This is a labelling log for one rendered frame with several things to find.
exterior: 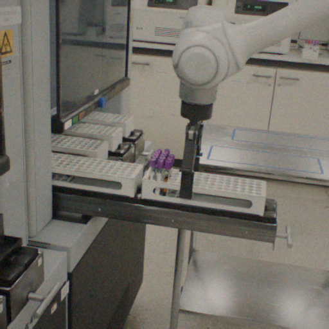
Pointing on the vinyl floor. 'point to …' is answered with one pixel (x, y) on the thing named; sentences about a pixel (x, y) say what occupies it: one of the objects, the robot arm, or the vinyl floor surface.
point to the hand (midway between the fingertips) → (189, 181)
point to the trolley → (317, 310)
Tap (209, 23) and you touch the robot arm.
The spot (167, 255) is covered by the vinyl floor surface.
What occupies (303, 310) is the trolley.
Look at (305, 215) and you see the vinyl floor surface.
